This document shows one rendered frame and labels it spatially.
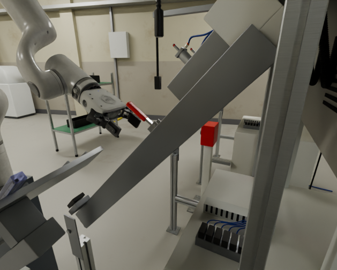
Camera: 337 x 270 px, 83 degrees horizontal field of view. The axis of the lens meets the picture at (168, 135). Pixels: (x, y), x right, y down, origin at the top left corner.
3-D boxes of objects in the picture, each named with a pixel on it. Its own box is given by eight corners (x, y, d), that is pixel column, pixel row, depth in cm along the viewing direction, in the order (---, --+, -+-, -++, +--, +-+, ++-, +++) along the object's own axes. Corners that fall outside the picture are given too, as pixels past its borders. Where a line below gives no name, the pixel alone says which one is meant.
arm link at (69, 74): (68, 83, 52) (96, 73, 58) (37, 56, 54) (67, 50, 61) (69, 105, 58) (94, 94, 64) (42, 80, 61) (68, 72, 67)
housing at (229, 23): (263, 81, 30) (201, 17, 31) (266, 72, 71) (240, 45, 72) (315, 36, 25) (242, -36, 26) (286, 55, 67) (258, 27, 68)
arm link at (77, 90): (74, 77, 52) (81, 84, 52) (98, 76, 60) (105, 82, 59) (67, 102, 57) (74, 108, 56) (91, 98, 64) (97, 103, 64)
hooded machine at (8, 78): (37, 114, 507) (26, 65, 466) (19, 119, 457) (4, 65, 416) (17, 113, 520) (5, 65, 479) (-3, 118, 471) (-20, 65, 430)
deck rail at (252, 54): (86, 229, 64) (74, 214, 64) (91, 224, 65) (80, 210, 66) (283, 54, 26) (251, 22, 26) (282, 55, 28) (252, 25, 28)
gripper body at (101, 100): (77, 83, 52) (106, 109, 50) (104, 81, 60) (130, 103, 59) (71, 105, 56) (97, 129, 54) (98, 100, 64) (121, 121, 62)
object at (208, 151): (186, 211, 166) (189, 125, 140) (195, 195, 186) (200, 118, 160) (214, 220, 156) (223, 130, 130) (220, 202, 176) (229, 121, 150)
